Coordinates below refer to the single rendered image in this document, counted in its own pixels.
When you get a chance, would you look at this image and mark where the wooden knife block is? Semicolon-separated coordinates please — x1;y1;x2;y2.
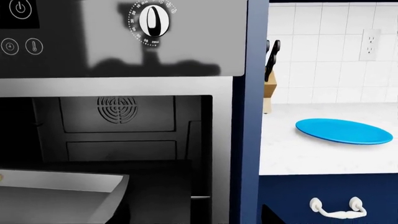
262;71;278;114

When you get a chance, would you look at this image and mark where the white timer knob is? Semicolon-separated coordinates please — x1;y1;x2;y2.
138;5;170;38

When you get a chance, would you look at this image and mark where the silver built-in oven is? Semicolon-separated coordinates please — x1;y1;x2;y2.
0;0;249;224

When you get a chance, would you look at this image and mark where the black knife handle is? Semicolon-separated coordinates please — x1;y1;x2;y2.
264;39;281;83

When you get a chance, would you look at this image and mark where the grey metal baking tray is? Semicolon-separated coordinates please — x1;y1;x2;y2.
0;168;130;224

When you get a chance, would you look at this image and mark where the navy blue cabinet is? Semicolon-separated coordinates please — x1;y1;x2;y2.
229;0;398;224

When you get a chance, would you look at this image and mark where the blue oval plate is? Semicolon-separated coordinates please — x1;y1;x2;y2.
295;118;394;146

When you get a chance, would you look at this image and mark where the white wall power outlet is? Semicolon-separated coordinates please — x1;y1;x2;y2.
359;28;382;62

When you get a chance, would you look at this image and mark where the white drawer handle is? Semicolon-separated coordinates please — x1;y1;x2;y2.
309;196;368;219

